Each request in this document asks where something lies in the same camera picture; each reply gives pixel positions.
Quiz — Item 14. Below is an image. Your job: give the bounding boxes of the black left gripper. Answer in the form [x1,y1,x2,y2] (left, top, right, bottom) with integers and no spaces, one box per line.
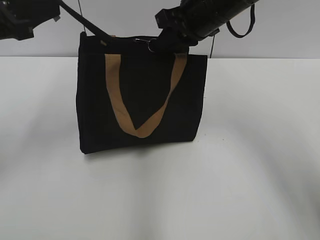
[0,0,113,41]

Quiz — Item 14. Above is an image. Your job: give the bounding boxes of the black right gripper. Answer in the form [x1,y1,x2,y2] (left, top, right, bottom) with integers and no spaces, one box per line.
[149,0,220,53]

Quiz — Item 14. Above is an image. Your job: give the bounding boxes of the metal zipper pull ring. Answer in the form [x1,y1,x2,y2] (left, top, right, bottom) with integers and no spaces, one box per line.
[132,37,159,53]

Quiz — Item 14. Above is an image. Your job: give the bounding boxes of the black tote bag tan handles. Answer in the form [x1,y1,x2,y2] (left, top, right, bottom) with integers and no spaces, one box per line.
[76,32,208,154]

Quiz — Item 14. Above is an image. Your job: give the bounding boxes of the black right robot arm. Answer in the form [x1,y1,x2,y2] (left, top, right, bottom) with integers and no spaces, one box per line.
[148,0,256,53]

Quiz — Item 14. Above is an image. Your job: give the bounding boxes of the black looped cable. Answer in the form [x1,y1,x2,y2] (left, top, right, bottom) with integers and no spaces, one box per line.
[226,3,256,39]

